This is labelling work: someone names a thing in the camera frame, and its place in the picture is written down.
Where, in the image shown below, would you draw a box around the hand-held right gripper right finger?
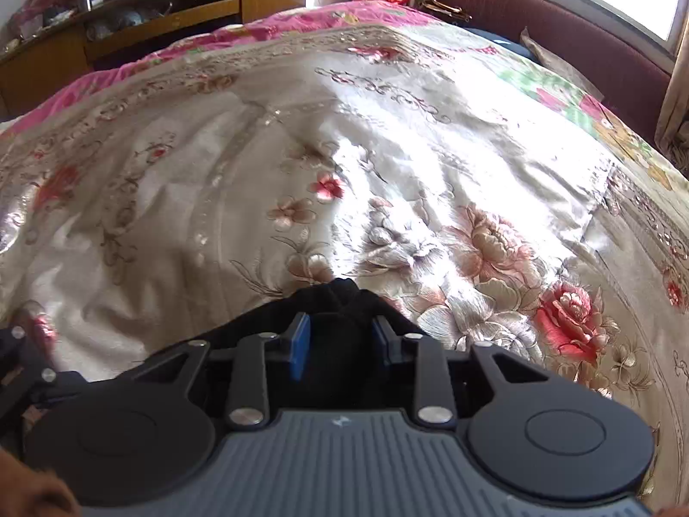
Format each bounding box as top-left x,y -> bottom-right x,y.
371,315 -> 546,427

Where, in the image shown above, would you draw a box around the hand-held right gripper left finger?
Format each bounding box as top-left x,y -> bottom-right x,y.
128,313 -> 312,427

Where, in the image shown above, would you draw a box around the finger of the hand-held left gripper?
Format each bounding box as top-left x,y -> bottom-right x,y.
0,325 -> 59,424

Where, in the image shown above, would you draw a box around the black pants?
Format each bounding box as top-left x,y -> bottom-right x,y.
207,277 -> 428,413

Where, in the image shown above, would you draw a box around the person's brown clothing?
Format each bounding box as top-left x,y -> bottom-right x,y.
0,444 -> 83,517

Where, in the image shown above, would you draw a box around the floral bed blanket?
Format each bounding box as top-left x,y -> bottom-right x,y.
0,3 -> 689,517

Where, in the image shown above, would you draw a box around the beige cloth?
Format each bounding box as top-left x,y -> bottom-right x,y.
519,29 -> 606,100

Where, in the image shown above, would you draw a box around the brown handbag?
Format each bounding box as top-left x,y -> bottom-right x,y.
419,0 -> 470,25

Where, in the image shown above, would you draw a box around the wooden cabinet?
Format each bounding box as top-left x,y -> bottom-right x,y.
0,0 -> 314,122

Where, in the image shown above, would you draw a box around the maroon upholstered sofa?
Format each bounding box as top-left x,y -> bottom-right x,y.
431,0 -> 680,158

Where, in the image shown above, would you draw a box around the beige patterned curtain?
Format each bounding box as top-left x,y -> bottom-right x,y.
652,24 -> 689,176

